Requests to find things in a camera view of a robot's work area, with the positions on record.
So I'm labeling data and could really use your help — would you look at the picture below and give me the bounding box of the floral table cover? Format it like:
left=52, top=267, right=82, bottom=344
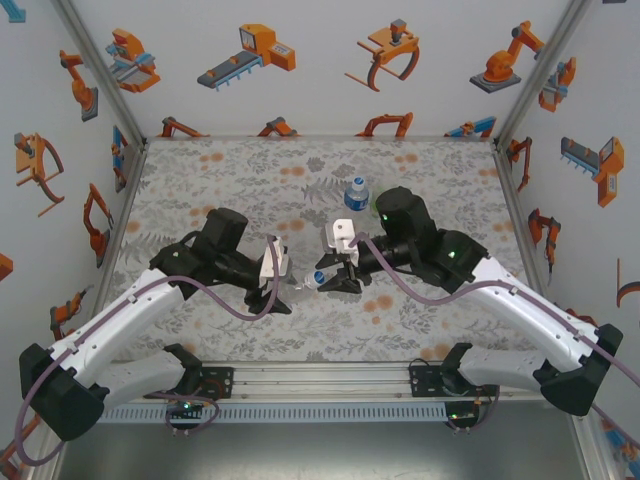
left=107, top=138, right=556, bottom=364

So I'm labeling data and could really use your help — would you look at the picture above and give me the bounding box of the grey metal sheet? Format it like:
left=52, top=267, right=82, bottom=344
left=49, top=422, right=596, bottom=480

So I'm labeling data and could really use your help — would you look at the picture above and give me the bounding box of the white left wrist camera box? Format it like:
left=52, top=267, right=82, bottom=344
left=258, top=238, right=293, bottom=292

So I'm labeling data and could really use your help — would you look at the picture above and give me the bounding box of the aluminium corner post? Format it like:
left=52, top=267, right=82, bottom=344
left=492, top=0, right=594, bottom=149
left=49, top=0, right=149, bottom=151

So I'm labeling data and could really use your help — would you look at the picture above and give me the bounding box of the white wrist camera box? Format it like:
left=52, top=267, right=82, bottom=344
left=324, top=218, right=362, bottom=267
left=258, top=238, right=293, bottom=292

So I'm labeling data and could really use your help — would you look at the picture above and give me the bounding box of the aluminium back rail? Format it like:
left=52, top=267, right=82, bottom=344
left=144, top=132, right=499, bottom=144

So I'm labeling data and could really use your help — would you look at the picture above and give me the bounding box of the perforated grey cable tray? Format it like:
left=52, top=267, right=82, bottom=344
left=94, top=403, right=447, bottom=425

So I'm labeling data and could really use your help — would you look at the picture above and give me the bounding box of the blue label plastic bottle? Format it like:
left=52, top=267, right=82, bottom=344
left=341, top=175, right=373, bottom=225

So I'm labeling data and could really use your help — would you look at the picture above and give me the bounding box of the aluminium front frame rail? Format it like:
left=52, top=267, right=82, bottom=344
left=47, top=362, right=594, bottom=404

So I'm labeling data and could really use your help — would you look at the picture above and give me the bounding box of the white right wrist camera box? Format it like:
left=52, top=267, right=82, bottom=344
left=324, top=218, right=362, bottom=267

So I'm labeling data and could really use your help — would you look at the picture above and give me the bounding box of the aluminium side rail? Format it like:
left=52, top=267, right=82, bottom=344
left=492, top=142, right=569, bottom=361
left=92, top=139, right=151, bottom=366

